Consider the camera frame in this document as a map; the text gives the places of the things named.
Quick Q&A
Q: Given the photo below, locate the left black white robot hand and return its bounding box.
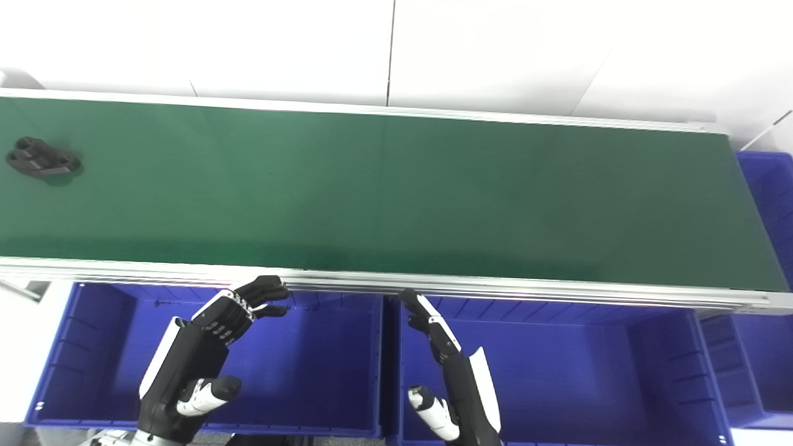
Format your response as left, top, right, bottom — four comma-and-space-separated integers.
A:
138, 276, 292, 444

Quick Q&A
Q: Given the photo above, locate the green conveyor belt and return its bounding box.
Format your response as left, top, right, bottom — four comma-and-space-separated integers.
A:
0, 96, 791, 292
0, 87, 793, 312

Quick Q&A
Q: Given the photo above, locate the aluminium conveyor support bracket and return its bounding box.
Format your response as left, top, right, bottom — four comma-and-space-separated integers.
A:
0, 279, 51, 304

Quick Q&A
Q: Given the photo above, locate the blue plastic bin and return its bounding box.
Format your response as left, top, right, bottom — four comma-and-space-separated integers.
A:
25, 282, 386, 439
384, 294, 736, 446
700, 151, 793, 431

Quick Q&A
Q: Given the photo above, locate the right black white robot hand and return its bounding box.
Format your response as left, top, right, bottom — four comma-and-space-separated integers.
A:
400, 288, 502, 446

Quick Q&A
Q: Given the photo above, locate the black flanged metal part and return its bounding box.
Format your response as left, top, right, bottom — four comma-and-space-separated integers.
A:
5, 136, 83, 180

